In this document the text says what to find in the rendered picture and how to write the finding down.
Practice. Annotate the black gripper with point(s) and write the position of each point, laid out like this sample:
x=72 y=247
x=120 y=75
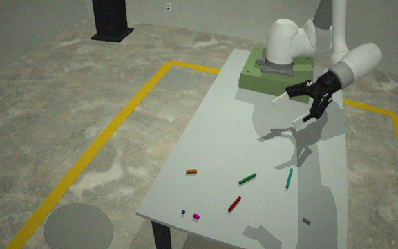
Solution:
x=328 y=84

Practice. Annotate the green rod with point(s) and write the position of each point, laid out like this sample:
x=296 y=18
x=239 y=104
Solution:
x=248 y=178

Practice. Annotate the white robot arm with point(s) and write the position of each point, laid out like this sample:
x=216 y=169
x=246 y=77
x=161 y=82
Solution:
x=317 y=37

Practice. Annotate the short grey rod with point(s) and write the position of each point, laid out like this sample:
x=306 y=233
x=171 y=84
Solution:
x=306 y=221

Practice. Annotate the red rod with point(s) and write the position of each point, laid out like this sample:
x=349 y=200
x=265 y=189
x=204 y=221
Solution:
x=234 y=204

